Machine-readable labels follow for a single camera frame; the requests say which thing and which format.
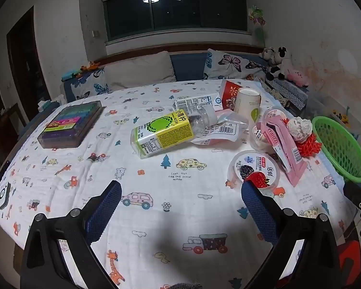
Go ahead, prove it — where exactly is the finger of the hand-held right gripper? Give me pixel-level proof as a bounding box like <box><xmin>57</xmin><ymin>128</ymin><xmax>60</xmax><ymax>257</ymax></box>
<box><xmin>343</xmin><ymin>182</ymin><xmax>361</xmax><ymax>241</ymax></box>

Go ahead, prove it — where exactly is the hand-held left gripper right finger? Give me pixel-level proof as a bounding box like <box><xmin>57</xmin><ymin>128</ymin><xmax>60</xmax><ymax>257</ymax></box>
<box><xmin>241</xmin><ymin>181</ymin><xmax>340</xmax><ymax>289</ymax></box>

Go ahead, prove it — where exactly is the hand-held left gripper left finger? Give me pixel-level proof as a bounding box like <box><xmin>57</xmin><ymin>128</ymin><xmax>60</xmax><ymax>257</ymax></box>
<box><xmin>20</xmin><ymin>180</ymin><xmax>122</xmax><ymax>289</ymax></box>

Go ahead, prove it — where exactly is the berry yogurt cup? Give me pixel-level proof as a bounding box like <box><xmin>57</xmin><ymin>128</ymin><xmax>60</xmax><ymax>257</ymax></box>
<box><xmin>228</xmin><ymin>150</ymin><xmax>280</xmax><ymax>197</ymax></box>

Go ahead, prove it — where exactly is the green plastic basket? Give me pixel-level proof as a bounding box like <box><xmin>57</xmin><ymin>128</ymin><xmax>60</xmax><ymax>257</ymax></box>
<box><xmin>311</xmin><ymin>116</ymin><xmax>361</xmax><ymax>183</ymax></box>

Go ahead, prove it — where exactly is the red spiky toy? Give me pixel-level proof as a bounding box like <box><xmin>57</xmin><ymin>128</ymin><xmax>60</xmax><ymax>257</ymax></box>
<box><xmin>281</xmin><ymin>119</ymin><xmax>322</xmax><ymax>157</ymax></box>

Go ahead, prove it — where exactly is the pink snack packet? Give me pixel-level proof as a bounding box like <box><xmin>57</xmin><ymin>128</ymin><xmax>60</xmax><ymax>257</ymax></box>
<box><xmin>265</xmin><ymin>116</ymin><xmax>309</xmax><ymax>187</ymax></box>

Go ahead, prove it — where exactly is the white tissue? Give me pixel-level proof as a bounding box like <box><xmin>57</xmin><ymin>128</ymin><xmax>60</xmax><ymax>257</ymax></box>
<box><xmin>287</xmin><ymin>117</ymin><xmax>313</xmax><ymax>142</ymax></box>

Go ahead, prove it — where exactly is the clear plastic pouch wrapper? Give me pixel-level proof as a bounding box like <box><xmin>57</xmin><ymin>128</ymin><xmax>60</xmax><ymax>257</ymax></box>
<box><xmin>193</xmin><ymin>110</ymin><xmax>249</xmax><ymax>145</ymax></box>

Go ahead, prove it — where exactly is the plastic bottle yellow green label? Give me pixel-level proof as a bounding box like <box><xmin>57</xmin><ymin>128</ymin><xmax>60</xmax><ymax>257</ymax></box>
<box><xmin>130</xmin><ymin>104</ymin><xmax>220</xmax><ymax>160</ymax></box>

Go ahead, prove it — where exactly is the white paper cup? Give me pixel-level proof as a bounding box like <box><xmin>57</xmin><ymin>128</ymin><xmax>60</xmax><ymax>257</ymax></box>
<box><xmin>234</xmin><ymin>87</ymin><xmax>262</xmax><ymax>124</ymax></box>

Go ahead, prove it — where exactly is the cartoon printed blanket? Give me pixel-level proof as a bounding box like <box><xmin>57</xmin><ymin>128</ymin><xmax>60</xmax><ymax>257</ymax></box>
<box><xmin>0</xmin><ymin>78</ymin><xmax>361</xmax><ymax>289</ymax></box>

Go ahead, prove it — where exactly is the yellow toy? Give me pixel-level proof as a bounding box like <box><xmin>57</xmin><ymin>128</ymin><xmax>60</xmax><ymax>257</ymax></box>
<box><xmin>332</xmin><ymin>107</ymin><xmax>351</xmax><ymax>125</ymax></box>

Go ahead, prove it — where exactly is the clear storage box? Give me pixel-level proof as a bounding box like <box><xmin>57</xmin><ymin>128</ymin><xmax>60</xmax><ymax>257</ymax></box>
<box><xmin>311</xmin><ymin>96</ymin><xmax>361</xmax><ymax>133</ymax></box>

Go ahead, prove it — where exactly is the clear box of coloured markers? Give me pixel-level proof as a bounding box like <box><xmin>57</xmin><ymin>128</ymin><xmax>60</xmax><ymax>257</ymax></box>
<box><xmin>37</xmin><ymin>100</ymin><xmax>104</xmax><ymax>149</ymax></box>

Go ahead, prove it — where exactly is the small white black device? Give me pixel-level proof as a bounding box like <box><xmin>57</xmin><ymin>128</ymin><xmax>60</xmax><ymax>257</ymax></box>
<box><xmin>0</xmin><ymin>182</ymin><xmax>12</xmax><ymax>210</ymax></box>

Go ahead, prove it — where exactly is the red paper cup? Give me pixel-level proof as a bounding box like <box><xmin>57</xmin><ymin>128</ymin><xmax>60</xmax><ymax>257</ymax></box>
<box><xmin>218</xmin><ymin>79</ymin><xmax>244</xmax><ymax>112</ymax></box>

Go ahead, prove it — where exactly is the grey checkered folded cloth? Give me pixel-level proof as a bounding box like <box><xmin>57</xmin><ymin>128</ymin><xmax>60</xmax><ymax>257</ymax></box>
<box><xmin>265</xmin><ymin>78</ymin><xmax>309</xmax><ymax>109</ymax></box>

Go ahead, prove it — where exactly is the teal tissue pack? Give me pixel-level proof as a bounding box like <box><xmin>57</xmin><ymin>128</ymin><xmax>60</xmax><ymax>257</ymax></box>
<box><xmin>38</xmin><ymin>95</ymin><xmax>64</xmax><ymax>112</ymax></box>

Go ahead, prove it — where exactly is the white blue milk carton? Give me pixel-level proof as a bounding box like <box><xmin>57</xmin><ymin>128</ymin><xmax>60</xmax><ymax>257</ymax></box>
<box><xmin>172</xmin><ymin>94</ymin><xmax>223</xmax><ymax>112</ymax></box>

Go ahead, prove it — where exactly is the small butterfly print pillow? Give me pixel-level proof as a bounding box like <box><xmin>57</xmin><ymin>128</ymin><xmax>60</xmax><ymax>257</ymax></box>
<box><xmin>71</xmin><ymin>68</ymin><xmax>110</xmax><ymax>100</ymax></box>

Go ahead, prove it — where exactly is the pink plush toy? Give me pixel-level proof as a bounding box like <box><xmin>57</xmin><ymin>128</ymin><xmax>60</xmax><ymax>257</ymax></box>
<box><xmin>284</xmin><ymin>69</ymin><xmax>309</xmax><ymax>88</ymax></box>

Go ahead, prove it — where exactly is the dark wooden cabinet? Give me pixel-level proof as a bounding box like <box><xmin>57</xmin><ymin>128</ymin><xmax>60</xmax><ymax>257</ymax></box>
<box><xmin>0</xmin><ymin>56</ymin><xmax>29</xmax><ymax>163</ymax></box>

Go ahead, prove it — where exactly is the teal plush toy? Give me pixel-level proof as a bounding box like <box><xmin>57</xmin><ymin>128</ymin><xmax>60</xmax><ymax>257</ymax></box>
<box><xmin>62</xmin><ymin>69</ymin><xmax>82</xmax><ymax>82</ymax></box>

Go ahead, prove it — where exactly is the beige pillow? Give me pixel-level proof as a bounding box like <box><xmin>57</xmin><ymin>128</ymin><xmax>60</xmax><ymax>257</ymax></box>
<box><xmin>104</xmin><ymin>51</ymin><xmax>177</xmax><ymax>92</ymax></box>

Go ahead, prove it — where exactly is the orange fox plush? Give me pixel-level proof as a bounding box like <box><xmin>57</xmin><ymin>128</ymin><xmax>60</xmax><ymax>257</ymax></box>
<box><xmin>80</xmin><ymin>62</ymin><xmax>101</xmax><ymax>72</ymax></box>

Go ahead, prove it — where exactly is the large butterfly print pillow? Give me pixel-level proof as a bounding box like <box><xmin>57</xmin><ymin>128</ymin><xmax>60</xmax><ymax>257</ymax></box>
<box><xmin>203</xmin><ymin>48</ymin><xmax>268</xmax><ymax>82</ymax></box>

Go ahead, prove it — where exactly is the black white cow plush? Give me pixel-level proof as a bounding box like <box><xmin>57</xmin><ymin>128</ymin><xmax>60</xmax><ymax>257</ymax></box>
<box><xmin>266</xmin><ymin>46</ymin><xmax>292</xmax><ymax>81</ymax></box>

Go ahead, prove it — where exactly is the small grey cow plush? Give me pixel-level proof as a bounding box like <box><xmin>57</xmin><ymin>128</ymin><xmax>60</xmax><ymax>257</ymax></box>
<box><xmin>259</xmin><ymin>47</ymin><xmax>276</xmax><ymax>64</ymax></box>

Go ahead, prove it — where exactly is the dark wooden door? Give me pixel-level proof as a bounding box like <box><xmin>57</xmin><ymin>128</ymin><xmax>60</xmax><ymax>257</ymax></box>
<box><xmin>6</xmin><ymin>5</ymin><xmax>42</xmax><ymax>104</ymax></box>

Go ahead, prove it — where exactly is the colourful pinwheel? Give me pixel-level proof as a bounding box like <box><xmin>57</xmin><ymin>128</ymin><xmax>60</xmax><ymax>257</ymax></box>
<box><xmin>248</xmin><ymin>4</ymin><xmax>267</xmax><ymax>46</ymax></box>

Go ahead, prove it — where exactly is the dark window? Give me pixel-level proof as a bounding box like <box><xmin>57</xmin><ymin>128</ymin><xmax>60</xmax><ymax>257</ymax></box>
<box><xmin>104</xmin><ymin>0</ymin><xmax>249</xmax><ymax>41</ymax></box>

